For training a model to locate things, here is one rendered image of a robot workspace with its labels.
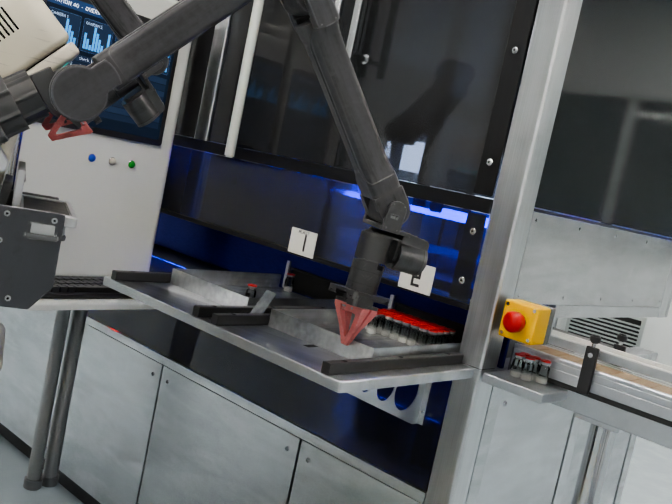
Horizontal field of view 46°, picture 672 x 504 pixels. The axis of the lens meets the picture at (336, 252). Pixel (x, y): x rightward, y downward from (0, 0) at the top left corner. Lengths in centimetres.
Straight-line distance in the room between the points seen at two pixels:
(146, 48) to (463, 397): 88
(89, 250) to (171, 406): 49
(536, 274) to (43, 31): 102
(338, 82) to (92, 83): 39
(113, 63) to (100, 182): 90
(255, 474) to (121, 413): 58
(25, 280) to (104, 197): 78
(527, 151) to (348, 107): 40
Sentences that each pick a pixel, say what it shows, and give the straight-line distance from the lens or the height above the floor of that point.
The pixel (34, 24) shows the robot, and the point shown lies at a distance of 134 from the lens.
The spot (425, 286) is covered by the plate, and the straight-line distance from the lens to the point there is 163.
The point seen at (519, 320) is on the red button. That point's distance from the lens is 148.
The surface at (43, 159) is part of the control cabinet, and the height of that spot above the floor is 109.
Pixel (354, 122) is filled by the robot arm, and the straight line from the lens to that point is 131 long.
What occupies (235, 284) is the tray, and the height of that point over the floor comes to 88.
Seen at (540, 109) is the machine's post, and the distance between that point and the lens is 154.
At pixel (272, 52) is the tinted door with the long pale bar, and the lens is 205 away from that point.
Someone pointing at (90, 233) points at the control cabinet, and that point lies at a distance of 208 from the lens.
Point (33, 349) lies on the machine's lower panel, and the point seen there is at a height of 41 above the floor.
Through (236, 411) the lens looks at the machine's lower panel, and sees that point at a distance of 203.
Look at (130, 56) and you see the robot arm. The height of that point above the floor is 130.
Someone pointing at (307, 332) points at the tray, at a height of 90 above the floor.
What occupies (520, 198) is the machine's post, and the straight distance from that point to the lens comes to 153.
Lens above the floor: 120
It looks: 6 degrees down
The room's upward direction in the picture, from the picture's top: 12 degrees clockwise
